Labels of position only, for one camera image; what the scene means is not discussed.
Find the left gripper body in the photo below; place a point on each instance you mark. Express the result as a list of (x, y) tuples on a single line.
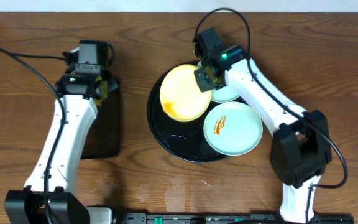
[(111, 87)]

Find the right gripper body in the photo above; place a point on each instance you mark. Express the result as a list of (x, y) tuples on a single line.
[(205, 82)]

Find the green plate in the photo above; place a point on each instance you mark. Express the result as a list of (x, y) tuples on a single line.
[(222, 95), (233, 128)]

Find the yellow plate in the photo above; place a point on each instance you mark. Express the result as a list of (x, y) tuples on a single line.
[(180, 96)]

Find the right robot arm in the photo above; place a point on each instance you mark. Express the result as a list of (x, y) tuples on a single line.
[(298, 154)]

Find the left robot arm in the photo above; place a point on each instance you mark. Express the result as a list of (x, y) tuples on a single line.
[(48, 195)]

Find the rectangular black tray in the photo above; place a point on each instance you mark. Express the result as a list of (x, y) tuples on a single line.
[(104, 136)]

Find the round black tray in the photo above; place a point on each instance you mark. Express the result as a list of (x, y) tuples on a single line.
[(185, 140)]

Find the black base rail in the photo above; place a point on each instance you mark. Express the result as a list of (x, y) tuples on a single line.
[(143, 218)]

